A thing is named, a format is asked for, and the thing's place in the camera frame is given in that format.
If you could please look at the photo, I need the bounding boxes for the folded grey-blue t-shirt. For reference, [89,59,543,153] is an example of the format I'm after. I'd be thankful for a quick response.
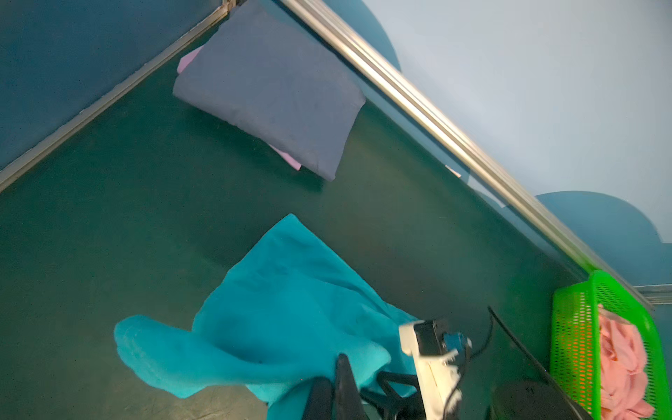
[173,1,366,181]

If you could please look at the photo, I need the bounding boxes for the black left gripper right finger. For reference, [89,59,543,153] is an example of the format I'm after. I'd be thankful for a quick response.
[334,353,369,420]

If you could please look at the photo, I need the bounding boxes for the aluminium left frame rail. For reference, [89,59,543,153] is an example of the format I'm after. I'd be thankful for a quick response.
[1,1,230,189]

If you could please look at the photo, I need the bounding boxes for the folded pink t-shirt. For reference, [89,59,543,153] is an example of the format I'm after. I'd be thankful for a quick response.
[177,47,302,171]

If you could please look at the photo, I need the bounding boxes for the green plastic laundry basket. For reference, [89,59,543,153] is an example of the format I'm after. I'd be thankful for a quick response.
[551,271,671,419]

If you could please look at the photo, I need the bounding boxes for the aluminium frame rail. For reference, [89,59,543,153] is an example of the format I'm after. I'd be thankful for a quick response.
[1,1,230,189]
[283,1,654,312]

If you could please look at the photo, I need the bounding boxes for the teal printed t-shirt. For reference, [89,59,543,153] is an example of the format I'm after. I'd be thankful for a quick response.
[114,215,415,419]

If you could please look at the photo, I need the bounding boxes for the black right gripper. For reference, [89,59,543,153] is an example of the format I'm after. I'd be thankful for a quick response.
[360,371,426,420]

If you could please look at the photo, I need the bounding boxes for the aluminium back frame rail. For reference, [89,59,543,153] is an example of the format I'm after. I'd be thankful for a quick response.
[283,1,654,312]

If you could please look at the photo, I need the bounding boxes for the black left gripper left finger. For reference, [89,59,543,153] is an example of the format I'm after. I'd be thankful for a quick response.
[301,377,334,420]

